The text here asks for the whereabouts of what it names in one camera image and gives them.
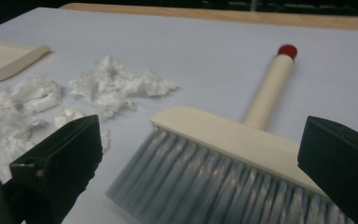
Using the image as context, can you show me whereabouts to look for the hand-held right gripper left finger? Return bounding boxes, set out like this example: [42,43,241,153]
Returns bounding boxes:
[2,114,104,224]

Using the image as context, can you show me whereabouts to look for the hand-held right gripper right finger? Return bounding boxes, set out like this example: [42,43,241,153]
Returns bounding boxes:
[297,115,358,224]

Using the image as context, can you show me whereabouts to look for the pile of white paper scraps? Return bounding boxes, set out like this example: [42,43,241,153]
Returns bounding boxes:
[0,55,181,175]

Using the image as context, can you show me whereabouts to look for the cream brush with grey bristles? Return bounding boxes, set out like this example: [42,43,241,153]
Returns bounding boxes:
[105,44,355,224]

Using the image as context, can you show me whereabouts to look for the cream plastic dustpan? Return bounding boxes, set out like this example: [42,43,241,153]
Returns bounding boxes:
[0,35,53,84]

